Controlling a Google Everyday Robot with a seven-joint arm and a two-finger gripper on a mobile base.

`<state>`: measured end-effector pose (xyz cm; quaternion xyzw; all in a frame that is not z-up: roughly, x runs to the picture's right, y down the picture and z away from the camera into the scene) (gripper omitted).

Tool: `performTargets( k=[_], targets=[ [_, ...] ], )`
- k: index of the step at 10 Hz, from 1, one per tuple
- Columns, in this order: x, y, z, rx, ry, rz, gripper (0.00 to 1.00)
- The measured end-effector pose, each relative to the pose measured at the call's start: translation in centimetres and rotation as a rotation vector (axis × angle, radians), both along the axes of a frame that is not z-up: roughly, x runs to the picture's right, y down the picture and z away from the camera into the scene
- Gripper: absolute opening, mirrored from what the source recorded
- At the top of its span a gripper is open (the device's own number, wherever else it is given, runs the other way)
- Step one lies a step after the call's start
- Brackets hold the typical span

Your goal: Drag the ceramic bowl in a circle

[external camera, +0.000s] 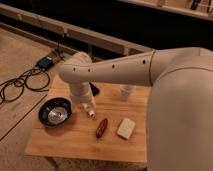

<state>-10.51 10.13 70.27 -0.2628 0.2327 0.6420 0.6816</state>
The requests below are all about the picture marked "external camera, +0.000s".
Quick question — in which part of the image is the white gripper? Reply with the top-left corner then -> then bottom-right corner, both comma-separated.
69,82 -> 96,110

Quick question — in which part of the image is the black ceramic bowl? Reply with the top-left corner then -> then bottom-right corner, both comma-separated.
38,97 -> 72,127

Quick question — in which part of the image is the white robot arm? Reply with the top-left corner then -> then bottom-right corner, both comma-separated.
59,47 -> 213,171

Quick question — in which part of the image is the black object on table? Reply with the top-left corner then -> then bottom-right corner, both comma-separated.
89,83 -> 100,96

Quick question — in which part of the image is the red brown oblong object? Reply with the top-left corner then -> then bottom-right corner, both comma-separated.
96,118 -> 108,138

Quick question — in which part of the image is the black power adapter box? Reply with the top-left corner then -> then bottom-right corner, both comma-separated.
36,56 -> 54,70

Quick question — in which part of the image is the white cup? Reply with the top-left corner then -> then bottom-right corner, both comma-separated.
120,85 -> 136,101

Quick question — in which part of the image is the wooden table board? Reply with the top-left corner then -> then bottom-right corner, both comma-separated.
25,83 -> 150,163

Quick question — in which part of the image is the white sponge block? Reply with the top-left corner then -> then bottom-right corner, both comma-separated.
117,118 -> 135,140

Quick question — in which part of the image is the wooden shelf rail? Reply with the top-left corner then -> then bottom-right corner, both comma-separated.
0,3 -> 152,55

